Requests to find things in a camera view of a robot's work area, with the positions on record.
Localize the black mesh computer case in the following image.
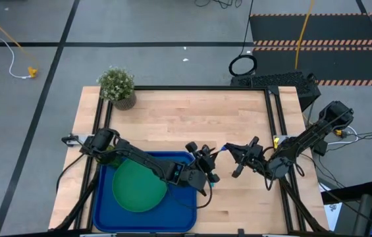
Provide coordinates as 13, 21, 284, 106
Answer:
230, 71, 322, 111

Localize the white floor cable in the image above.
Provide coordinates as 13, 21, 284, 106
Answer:
0, 0, 34, 80

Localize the yellow hanging cable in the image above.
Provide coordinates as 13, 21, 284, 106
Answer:
294, 0, 315, 70

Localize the green plastic plate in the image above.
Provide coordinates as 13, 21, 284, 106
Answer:
112, 157, 169, 213

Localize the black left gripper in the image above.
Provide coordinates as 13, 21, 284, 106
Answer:
185, 141, 222, 184

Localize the black hazard-striped floor mat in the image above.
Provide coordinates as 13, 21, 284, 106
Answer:
250, 12, 372, 88

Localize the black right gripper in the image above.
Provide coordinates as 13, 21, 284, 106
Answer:
225, 136, 266, 179

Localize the blue plastic tray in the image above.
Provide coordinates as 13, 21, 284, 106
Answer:
92, 150, 198, 234

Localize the black cable bundle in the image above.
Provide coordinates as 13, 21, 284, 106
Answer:
194, 0, 243, 9

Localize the white cable loop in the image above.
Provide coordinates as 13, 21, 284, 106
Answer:
329, 124, 359, 145

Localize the small potted green plant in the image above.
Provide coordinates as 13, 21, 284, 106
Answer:
96, 66, 138, 111

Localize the white paper sheet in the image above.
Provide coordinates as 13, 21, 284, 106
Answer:
320, 184, 343, 231

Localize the yellow floor cable with plug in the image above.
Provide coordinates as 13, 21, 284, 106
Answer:
0, 5, 40, 79

